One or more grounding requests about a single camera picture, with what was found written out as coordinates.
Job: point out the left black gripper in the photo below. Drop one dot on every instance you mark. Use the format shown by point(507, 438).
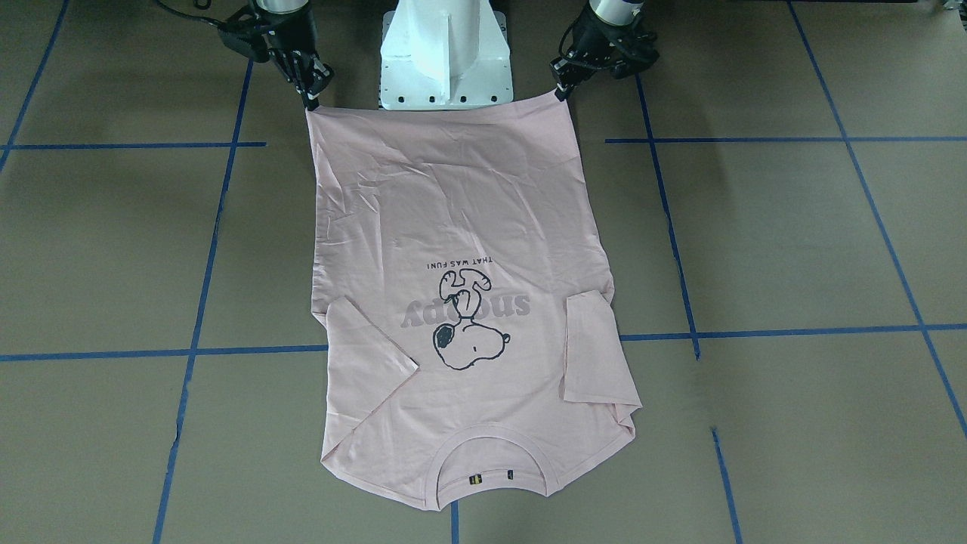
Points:
point(597, 39)

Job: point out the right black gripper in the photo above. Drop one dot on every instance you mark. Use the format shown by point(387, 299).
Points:
point(290, 35)

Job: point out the pink Snoopy t-shirt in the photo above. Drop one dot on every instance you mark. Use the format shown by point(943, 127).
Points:
point(467, 303)

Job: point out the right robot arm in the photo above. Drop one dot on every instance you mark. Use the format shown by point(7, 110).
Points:
point(283, 7)

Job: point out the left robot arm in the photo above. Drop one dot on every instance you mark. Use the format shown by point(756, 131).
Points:
point(613, 12)

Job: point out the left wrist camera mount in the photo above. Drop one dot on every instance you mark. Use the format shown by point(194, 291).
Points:
point(636, 52)

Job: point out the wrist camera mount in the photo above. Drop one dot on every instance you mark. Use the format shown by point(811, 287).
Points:
point(636, 52)
point(240, 33)

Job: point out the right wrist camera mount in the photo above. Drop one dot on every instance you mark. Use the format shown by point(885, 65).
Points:
point(240, 33)

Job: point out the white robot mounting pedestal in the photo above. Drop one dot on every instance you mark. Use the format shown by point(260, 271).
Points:
point(444, 55)

